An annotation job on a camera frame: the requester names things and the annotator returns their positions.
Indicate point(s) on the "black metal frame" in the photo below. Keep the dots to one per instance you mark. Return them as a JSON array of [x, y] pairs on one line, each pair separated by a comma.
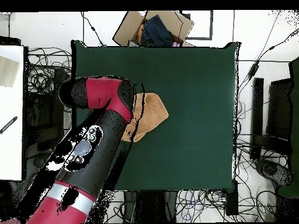
[[279, 107]]

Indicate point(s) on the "tan terry towel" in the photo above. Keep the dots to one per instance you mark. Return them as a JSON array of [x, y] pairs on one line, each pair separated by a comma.
[[151, 112]]

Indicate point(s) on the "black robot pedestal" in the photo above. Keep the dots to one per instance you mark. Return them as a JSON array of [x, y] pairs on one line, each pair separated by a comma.
[[149, 205]]

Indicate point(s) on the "brown cardboard box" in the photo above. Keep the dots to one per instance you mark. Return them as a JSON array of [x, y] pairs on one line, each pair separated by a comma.
[[126, 30]]

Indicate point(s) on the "dark green fabric sheet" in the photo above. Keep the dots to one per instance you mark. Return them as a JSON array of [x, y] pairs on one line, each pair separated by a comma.
[[295, 116]]

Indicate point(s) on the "white desk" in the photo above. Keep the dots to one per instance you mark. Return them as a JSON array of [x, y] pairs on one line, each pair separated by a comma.
[[11, 151]]

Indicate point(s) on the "dark blue jeans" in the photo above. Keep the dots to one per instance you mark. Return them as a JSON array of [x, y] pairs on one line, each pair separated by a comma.
[[156, 32]]

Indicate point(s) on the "black metal stand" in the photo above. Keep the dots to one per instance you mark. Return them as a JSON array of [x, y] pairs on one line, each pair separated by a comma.
[[46, 121]]

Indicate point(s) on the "pink cloth item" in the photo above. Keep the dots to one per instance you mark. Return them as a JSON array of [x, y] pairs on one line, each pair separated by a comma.
[[176, 44]]

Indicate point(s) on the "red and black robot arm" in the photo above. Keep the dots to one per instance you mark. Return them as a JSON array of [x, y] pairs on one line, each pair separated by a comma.
[[102, 93]]

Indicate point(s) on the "orange cloth item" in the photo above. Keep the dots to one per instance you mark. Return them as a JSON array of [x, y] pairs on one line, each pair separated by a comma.
[[140, 33]]

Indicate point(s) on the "beige cardboard piece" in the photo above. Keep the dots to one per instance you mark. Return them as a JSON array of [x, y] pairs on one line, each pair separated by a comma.
[[8, 72]]

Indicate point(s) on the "dark green table cloth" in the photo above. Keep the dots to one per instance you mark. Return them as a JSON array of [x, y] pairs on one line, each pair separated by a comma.
[[198, 93]]

